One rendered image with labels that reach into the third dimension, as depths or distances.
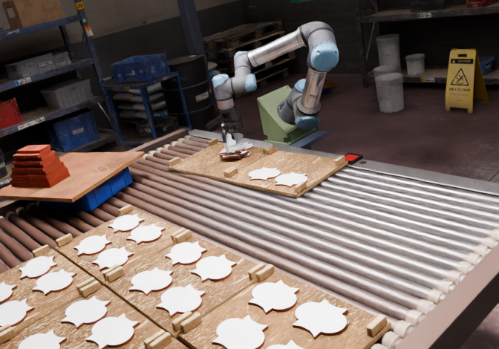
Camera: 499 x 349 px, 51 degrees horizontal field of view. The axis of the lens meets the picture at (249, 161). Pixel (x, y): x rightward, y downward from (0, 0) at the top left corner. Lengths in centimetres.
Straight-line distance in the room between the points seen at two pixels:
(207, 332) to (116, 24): 635
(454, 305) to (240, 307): 54
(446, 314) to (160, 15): 694
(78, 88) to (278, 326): 538
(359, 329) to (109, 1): 655
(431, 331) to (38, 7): 561
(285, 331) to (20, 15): 531
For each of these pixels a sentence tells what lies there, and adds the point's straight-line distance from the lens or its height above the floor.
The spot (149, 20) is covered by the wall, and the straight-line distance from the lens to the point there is 775.
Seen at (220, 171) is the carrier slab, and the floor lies 94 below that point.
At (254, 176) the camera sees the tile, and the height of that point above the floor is 94.
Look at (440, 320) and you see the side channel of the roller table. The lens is 132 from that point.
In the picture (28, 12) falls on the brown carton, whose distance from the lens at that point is 626.
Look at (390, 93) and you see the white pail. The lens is 581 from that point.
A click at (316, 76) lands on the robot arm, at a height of 127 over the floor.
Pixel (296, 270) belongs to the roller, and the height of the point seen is 91.
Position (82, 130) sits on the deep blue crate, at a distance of 652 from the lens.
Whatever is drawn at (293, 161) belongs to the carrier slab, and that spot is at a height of 94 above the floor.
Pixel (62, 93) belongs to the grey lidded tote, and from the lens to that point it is 637.
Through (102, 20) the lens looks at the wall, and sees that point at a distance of 737.
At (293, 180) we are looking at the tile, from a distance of 211.
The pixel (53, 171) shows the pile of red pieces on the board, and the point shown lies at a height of 110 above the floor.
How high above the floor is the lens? 179
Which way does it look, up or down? 21 degrees down
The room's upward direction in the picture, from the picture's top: 12 degrees counter-clockwise
